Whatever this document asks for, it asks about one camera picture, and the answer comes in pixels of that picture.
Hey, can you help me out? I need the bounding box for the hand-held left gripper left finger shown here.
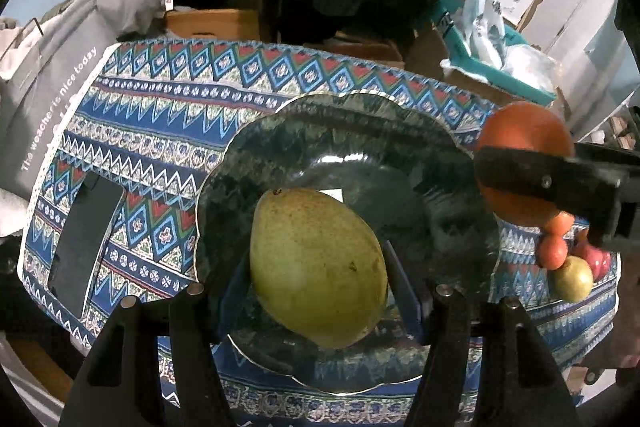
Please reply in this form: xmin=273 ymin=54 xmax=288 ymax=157
xmin=59 ymin=264 xmax=261 ymax=427

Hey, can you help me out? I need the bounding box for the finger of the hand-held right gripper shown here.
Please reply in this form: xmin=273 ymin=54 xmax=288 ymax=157
xmin=473 ymin=145 xmax=627 ymax=219

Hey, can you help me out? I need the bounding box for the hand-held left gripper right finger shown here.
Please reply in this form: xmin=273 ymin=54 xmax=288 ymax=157
xmin=384 ymin=241 xmax=583 ymax=427

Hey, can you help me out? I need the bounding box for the large orange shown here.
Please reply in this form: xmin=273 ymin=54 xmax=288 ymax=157
xmin=474 ymin=102 xmax=576 ymax=228

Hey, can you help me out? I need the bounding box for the small orange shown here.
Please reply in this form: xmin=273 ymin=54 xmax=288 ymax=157
xmin=537 ymin=233 xmax=569 ymax=271
xmin=544 ymin=211 xmax=576 ymax=238

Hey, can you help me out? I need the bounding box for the small yellow-green fruit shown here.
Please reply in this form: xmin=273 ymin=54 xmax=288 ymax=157
xmin=551 ymin=255 xmax=595 ymax=303

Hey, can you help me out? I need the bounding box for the green-yellow mango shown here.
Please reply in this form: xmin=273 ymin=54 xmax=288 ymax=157
xmin=249 ymin=188 xmax=390 ymax=350

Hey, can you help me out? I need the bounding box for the dark green marbled plate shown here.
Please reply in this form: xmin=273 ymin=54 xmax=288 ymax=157
xmin=194 ymin=91 xmax=501 ymax=395

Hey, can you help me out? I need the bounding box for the teal plastic crate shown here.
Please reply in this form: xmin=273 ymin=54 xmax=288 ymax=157
xmin=432 ymin=0 xmax=558 ymax=105

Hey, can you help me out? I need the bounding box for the clear plastic bag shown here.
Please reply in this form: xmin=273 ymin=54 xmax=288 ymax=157
xmin=502 ymin=44 xmax=561 ymax=92

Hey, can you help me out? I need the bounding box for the large cardboard box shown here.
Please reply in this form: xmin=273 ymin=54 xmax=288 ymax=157
xmin=410 ymin=27 xmax=571 ymax=118

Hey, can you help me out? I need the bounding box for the black phone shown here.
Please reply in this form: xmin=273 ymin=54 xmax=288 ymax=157
xmin=47 ymin=172 xmax=127 ymax=318

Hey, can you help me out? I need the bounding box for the white door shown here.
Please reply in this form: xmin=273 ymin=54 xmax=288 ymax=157
xmin=530 ymin=0 xmax=623 ymax=128

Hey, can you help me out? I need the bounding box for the blue patterned tablecloth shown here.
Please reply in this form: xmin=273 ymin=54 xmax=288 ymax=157
xmin=17 ymin=38 xmax=621 ymax=427

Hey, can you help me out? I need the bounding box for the open flat cardboard box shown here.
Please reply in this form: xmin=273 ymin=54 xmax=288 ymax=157
xmin=305 ymin=32 xmax=406 ymax=68

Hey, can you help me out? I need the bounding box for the small cardboard box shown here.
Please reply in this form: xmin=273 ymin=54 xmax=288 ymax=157
xmin=165 ymin=8 xmax=261 ymax=42

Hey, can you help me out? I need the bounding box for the grey bag with white print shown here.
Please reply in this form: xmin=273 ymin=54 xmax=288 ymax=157
xmin=0 ymin=0 xmax=121 ymax=202

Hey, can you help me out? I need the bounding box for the grey crumpled cloth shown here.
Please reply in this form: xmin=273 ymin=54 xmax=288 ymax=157
xmin=75 ymin=0 xmax=173 ymax=42

